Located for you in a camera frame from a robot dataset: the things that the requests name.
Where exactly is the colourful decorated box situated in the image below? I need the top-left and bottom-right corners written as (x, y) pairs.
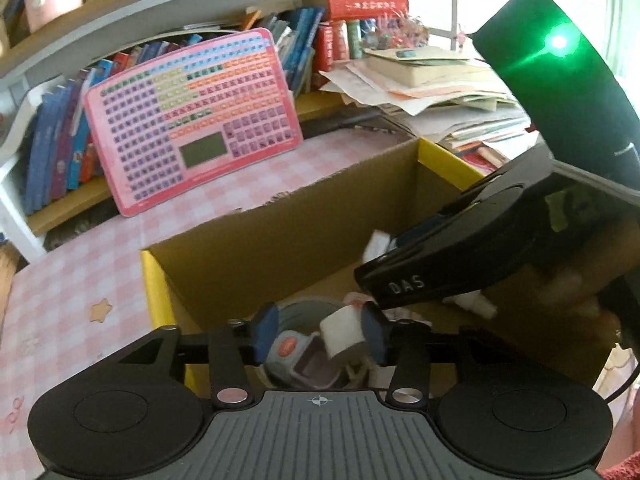
top-left (362, 12), bottom-right (431, 51)

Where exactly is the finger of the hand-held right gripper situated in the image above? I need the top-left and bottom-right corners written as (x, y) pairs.
top-left (387, 210), bottom-right (456, 256)

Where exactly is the row of blue books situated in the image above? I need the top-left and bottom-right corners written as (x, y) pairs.
top-left (260, 6), bottom-right (326, 96)
top-left (22, 35), bottom-right (206, 216)

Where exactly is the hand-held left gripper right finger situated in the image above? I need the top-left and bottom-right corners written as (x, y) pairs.
top-left (361, 302), bottom-right (546, 413)

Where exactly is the white bookshelf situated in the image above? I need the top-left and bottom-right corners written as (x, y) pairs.
top-left (0, 0), bottom-right (458, 261)

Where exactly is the small grey toy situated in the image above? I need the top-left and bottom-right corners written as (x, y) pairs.
top-left (264, 329), bottom-right (348, 390)

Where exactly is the large red book box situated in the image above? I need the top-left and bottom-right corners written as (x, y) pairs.
top-left (302, 0), bottom-right (410, 23)

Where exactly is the small red box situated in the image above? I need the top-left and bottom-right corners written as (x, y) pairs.
top-left (312, 22), bottom-right (335, 73)

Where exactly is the thick pale book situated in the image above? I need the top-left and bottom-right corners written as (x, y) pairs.
top-left (365, 47), bottom-right (493, 86)

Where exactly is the pink knitted garment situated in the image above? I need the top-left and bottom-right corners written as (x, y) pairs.
top-left (597, 400), bottom-right (640, 480)

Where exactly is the pink checked tablecloth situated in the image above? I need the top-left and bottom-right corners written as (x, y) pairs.
top-left (0, 132), bottom-right (421, 461)

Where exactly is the yellow cardboard box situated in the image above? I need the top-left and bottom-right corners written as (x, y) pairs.
top-left (141, 137), bottom-right (621, 401)

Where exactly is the white tape roll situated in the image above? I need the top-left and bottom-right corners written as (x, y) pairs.
top-left (270, 297), bottom-right (368, 391)

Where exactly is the black cable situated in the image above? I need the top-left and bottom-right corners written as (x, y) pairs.
top-left (602, 345), bottom-right (640, 403)

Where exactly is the pink keyboard learning board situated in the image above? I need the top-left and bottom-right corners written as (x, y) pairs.
top-left (82, 27), bottom-right (305, 218)

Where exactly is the person's right hand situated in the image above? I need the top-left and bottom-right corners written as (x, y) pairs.
top-left (500, 250), bottom-right (626, 346)

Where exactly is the pile of papers and books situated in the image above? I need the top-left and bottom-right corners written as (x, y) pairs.
top-left (317, 45), bottom-right (541, 176)

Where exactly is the white small roll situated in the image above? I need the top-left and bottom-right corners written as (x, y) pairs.
top-left (320, 305), bottom-right (370, 361)

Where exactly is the white small packet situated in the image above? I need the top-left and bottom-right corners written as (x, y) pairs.
top-left (361, 229), bottom-right (395, 262)

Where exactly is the black elongated object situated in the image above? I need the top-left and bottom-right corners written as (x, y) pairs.
top-left (300, 110), bottom-right (386, 138)

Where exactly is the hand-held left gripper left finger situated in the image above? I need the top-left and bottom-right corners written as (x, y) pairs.
top-left (95, 302), bottom-right (281, 411)

